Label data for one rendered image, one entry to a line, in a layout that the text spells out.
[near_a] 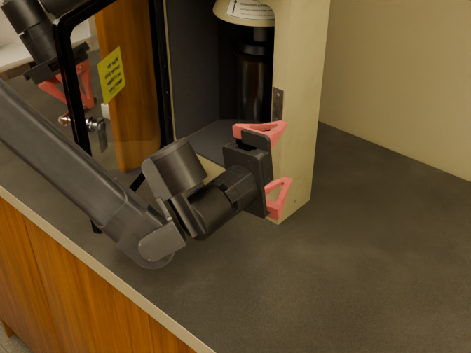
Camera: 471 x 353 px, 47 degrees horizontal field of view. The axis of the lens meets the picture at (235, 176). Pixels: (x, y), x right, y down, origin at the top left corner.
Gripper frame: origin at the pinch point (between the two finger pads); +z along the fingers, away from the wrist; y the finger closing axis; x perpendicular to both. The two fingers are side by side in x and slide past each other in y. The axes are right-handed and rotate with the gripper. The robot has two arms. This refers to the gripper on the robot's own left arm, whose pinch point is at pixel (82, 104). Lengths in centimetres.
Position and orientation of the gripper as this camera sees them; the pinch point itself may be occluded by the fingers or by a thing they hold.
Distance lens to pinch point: 98.6
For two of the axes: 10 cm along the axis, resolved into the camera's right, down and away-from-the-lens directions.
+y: -8.4, 2.5, 4.8
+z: 4.4, 8.2, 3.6
